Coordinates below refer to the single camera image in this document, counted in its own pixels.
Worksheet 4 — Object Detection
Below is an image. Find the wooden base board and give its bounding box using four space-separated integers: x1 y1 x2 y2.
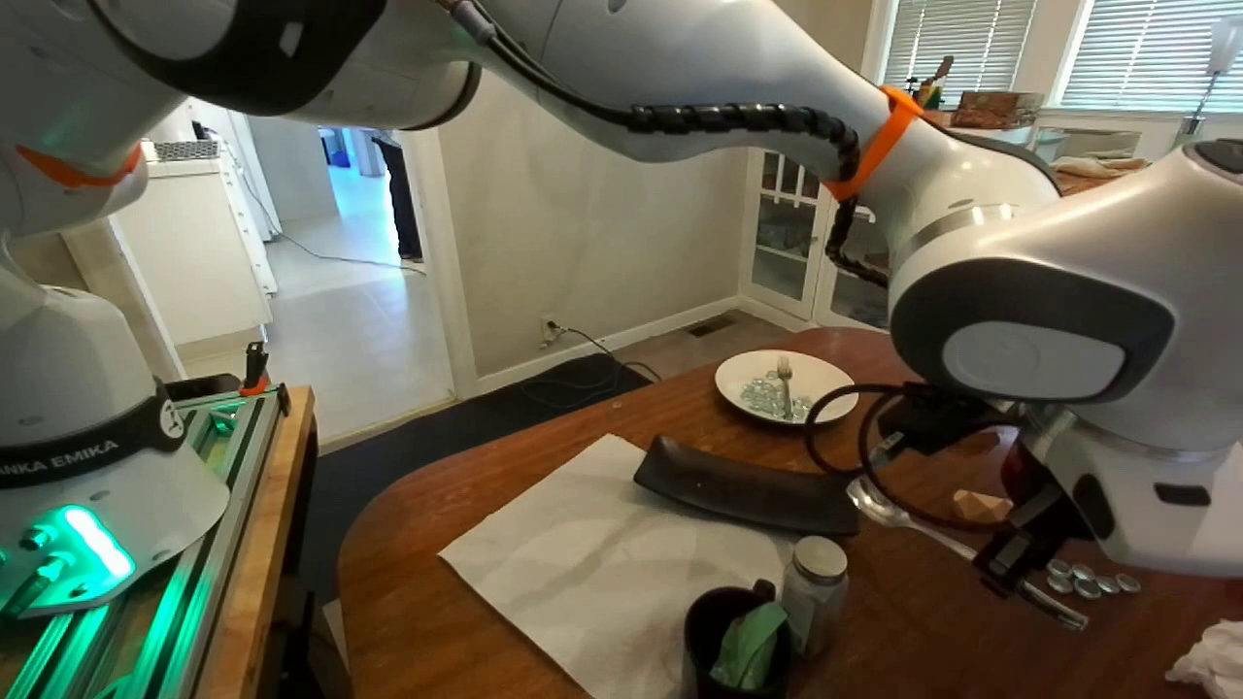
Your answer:
188 382 323 699

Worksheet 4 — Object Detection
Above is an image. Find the green cloth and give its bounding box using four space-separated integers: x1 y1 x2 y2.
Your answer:
706 597 791 697

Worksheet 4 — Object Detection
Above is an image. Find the white round plate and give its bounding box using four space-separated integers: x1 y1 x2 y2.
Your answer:
712 346 863 433

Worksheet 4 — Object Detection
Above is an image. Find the white paper sheet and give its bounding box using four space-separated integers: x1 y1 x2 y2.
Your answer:
434 433 798 699

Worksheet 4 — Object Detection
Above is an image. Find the black mug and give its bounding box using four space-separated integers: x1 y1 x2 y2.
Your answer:
680 580 798 699

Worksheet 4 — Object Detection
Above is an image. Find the glass jar with white lid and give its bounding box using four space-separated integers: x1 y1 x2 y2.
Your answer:
776 534 853 662

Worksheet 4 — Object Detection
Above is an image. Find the large orange arm strap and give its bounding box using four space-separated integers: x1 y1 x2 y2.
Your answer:
8 136 148 196

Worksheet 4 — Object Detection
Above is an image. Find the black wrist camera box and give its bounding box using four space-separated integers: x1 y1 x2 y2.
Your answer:
885 386 1005 457

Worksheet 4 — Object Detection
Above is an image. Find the row of metal washers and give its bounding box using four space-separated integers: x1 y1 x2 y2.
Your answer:
1035 554 1150 610

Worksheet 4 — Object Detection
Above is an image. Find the white crumpled cloth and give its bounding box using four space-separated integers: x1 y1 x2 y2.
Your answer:
1162 612 1243 699

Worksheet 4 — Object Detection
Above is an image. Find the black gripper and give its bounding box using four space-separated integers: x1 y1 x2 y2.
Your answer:
967 444 1101 603

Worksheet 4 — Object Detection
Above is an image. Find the narrow white window blind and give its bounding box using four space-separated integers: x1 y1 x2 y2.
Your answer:
885 0 1042 93

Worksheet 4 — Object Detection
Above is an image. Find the aluminium rail frame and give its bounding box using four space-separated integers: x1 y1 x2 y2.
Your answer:
0 386 289 699

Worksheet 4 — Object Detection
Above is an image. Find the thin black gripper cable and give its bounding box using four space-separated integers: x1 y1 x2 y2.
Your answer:
798 377 1005 536

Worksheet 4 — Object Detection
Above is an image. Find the silver metal spoon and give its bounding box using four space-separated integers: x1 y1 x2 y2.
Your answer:
841 473 1093 636

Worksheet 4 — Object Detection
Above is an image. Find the light patterned wooden block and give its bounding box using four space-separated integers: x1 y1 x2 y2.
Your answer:
947 480 1016 534

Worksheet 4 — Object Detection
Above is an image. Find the small orange forearm strap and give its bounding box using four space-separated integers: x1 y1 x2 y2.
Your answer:
822 82 926 205

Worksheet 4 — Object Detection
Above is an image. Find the wide white window blind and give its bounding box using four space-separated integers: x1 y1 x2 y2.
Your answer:
1060 0 1243 117

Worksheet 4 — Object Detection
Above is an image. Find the black ribbed cable conduit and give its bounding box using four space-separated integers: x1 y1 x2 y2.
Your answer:
440 0 902 291

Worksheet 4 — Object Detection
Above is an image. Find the white glass door cabinet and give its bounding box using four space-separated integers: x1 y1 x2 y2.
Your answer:
739 143 902 333

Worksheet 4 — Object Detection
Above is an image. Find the black bracket with orange tip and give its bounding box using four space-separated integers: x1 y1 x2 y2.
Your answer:
235 333 276 400

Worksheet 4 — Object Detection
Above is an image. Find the white feather in vase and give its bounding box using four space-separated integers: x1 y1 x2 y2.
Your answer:
1182 14 1243 140

